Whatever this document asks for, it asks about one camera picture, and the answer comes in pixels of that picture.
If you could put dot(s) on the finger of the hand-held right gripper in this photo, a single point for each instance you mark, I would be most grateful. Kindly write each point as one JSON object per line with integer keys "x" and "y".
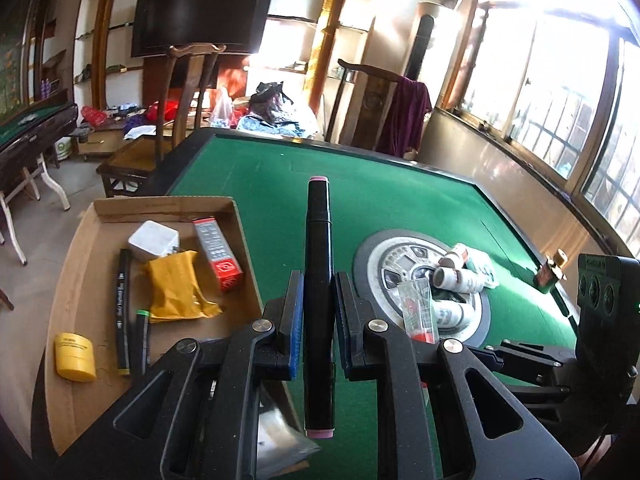
{"x": 540, "y": 349}
{"x": 520, "y": 372}

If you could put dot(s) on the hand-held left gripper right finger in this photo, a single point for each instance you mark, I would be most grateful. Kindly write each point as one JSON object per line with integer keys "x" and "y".
{"x": 345, "y": 325}

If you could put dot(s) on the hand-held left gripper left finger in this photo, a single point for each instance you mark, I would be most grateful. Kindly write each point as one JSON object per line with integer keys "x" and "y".
{"x": 295, "y": 325}

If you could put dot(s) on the black marker with pink caps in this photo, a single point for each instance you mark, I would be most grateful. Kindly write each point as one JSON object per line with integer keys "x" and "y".
{"x": 319, "y": 240}

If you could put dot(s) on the yellow snack packet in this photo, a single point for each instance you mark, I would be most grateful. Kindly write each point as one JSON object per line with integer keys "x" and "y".
{"x": 172, "y": 285}

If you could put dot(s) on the black marker with yellow caps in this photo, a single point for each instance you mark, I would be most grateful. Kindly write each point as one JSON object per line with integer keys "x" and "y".
{"x": 122, "y": 310}

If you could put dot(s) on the shallow cardboard box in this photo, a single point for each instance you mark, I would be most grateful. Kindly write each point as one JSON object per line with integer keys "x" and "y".
{"x": 90, "y": 280}

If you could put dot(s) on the small brown glass bottle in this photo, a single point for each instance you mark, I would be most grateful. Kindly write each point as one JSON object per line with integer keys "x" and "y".
{"x": 547, "y": 277}

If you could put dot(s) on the clear tube with red cap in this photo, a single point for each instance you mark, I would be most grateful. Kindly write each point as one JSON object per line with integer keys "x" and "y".
{"x": 417, "y": 310}

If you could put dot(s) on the round table centre panel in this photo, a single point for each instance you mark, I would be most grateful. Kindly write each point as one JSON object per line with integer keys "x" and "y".
{"x": 390, "y": 260}

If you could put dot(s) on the white bottle with brown cap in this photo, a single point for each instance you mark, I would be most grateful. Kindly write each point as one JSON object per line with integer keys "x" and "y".
{"x": 452, "y": 257}
{"x": 452, "y": 314}
{"x": 457, "y": 279}

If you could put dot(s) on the white crumpled wrapper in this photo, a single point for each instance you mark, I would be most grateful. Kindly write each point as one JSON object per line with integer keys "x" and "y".
{"x": 484, "y": 266}

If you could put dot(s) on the red and white carton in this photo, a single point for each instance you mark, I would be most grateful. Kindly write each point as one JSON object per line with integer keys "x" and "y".
{"x": 217, "y": 255}

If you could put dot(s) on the black marker with green cap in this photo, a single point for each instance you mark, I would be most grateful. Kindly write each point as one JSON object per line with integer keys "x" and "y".
{"x": 141, "y": 345}

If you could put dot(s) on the green felt mahjong table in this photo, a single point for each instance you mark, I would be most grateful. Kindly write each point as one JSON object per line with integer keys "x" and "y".
{"x": 260, "y": 170}

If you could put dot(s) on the white power adapter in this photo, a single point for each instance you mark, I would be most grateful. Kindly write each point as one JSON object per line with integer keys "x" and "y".
{"x": 152, "y": 240}

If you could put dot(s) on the blue patterned cloth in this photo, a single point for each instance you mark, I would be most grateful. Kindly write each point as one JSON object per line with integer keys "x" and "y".
{"x": 270, "y": 124}

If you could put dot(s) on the purple cloth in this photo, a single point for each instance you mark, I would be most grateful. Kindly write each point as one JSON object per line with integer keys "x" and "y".
{"x": 405, "y": 115}

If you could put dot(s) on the tall carved wooden chair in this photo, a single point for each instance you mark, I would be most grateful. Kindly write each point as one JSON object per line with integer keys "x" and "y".
{"x": 367, "y": 105}

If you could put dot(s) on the yellow round jar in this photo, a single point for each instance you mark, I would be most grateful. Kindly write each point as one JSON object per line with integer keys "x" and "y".
{"x": 75, "y": 357}

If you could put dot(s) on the window with metal grille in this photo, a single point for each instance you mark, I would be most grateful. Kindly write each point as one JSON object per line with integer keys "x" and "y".
{"x": 565, "y": 100}

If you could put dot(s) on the pink clear plastic bag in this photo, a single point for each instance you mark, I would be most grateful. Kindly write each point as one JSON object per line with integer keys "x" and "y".
{"x": 222, "y": 107}

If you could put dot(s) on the brown wooden chair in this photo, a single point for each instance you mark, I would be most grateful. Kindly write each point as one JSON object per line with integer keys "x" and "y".
{"x": 130, "y": 160}

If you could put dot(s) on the black crumpled bag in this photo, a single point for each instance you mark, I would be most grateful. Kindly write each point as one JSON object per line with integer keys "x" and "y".
{"x": 270, "y": 92}

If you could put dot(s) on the large red plastic bag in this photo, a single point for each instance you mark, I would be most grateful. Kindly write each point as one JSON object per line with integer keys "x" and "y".
{"x": 167, "y": 110}

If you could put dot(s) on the low wooden cabinet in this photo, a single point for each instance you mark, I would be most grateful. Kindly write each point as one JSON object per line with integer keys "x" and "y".
{"x": 102, "y": 145}

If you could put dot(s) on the standing air conditioner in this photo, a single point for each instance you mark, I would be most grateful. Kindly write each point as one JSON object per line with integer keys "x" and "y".
{"x": 432, "y": 55}

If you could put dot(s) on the white plastic bucket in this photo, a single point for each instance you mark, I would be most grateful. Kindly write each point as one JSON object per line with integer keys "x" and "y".
{"x": 64, "y": 149}

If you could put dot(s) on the small red plastic bag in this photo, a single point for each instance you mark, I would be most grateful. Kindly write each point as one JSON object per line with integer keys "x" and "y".
{"x": 92, "y": 115}

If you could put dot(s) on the black flat television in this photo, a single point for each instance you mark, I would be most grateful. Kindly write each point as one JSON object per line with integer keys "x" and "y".
{"x": 200, "y": 15}

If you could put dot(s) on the dark folding mahjong table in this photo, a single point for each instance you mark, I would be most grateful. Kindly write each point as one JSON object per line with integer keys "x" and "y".
{"x": 30, "y": 130}

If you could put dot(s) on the landscape wall painting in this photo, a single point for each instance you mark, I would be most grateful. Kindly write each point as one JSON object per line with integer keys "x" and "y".
{"x": 12, "y": 75}

